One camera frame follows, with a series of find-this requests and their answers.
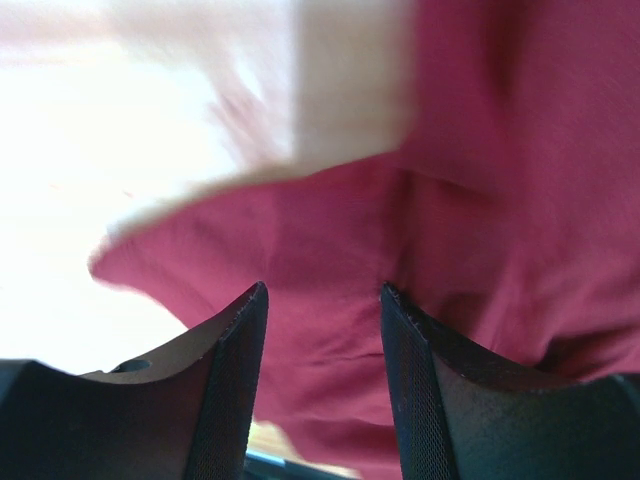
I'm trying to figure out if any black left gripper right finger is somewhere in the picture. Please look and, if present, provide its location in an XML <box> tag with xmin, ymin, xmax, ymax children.
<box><xmin>380</xmin><ymin>285</ymin><xmax>639</xmax><ymax>479</ymax></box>

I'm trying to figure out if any dark red t-shirt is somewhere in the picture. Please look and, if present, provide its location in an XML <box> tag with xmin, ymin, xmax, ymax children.
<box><xmin>91</xmin><ymin>1</ymin><xmax>639</xmax><ymax>479</ymax></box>

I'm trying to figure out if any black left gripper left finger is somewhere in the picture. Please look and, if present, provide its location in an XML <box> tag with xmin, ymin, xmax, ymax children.
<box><xmin>1</xmin><ymin>283</ymin><xmax>269</xmax><ymax>479</ymax></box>

